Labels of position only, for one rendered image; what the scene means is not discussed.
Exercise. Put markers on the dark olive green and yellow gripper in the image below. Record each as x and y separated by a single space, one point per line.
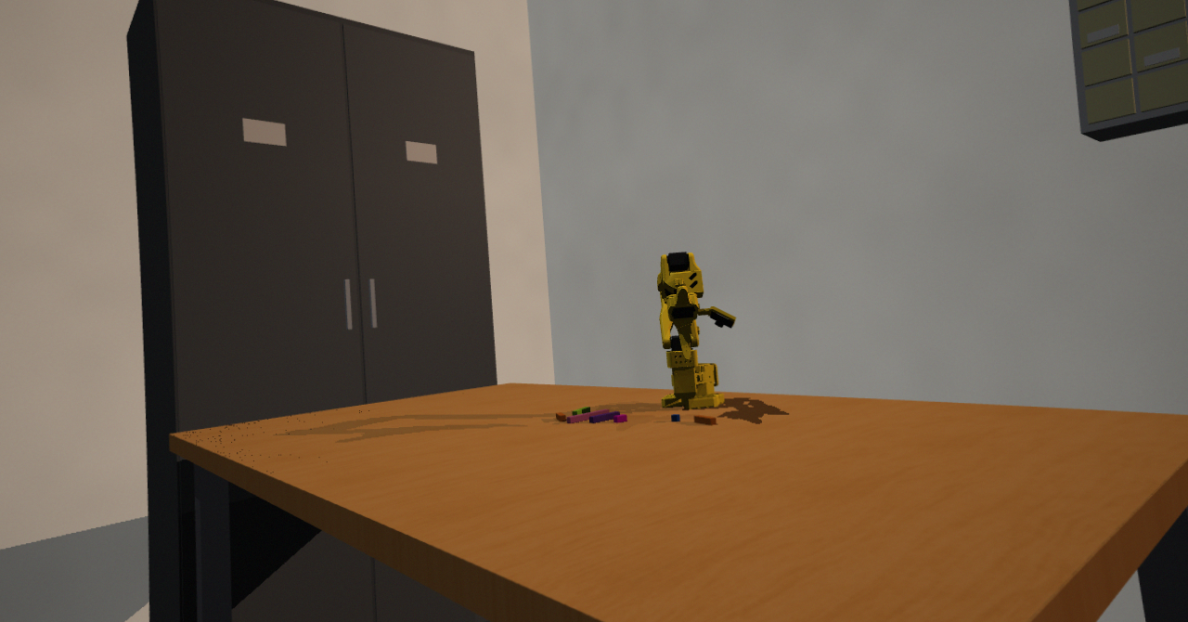
683 310

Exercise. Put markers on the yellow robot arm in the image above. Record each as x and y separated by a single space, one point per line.
692 383

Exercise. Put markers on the purple rod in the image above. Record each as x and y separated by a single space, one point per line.
603 417

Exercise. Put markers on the pink rod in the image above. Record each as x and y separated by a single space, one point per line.
585 416

